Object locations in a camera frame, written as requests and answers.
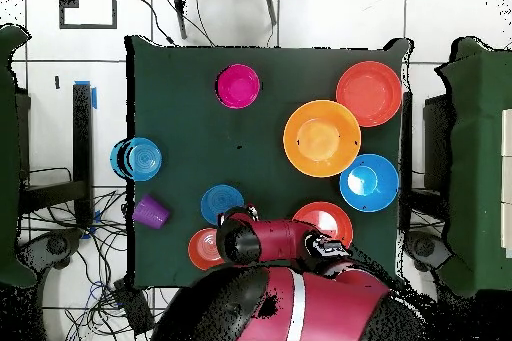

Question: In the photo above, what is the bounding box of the small blue bowl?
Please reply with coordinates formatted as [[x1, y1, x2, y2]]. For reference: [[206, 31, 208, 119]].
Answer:
[[109, 137, 164, 183], [199, 183, 246, 227]]

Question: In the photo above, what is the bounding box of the purple cup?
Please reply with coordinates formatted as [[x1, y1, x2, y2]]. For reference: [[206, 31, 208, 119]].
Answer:
[[131, 194, 171, 231]]

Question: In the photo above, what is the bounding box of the large yellow-orange bowl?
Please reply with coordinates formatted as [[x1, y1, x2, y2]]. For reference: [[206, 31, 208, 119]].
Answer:
[[282, 99, 362, 179]]

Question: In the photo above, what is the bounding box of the small pink bowl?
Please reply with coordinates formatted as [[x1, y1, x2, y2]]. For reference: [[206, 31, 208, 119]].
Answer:
[[216, 63, 262, 110]]

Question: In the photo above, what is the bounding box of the large blue bowl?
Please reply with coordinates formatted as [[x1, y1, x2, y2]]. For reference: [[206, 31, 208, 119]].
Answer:
[[338, 153, 400, 213]]

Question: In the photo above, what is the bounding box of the large orange bowl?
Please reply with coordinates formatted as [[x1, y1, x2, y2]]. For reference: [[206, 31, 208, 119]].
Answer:
[[292, 201, 355, 249], [335, 60, 403, 129]]

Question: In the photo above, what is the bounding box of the small orange bowl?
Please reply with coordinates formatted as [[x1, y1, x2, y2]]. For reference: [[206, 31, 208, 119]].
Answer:
[[187, 227, 226, 272]]

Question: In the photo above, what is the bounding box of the dark green table cloth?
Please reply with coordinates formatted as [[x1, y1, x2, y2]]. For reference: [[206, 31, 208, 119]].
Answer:
[[125, 35, 413, 291]]

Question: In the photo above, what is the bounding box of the black power box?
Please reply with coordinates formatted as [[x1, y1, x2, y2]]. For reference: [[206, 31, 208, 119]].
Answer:
[[112, 278, 156, 337]]

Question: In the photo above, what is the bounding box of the black office chair base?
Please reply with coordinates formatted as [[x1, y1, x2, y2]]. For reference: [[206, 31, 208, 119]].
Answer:
[[403, 230, 453, 274], [17, 228, 83, 272]]

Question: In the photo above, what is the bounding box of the blue tape strip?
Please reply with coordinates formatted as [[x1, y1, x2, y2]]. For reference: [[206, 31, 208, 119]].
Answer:
[[73, 79, 98, 110]]

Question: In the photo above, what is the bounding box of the green cloth covered side table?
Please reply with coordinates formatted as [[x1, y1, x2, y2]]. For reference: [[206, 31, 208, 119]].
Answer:
[[0, 23, 37, 288], [435, 36, 512, 298]]

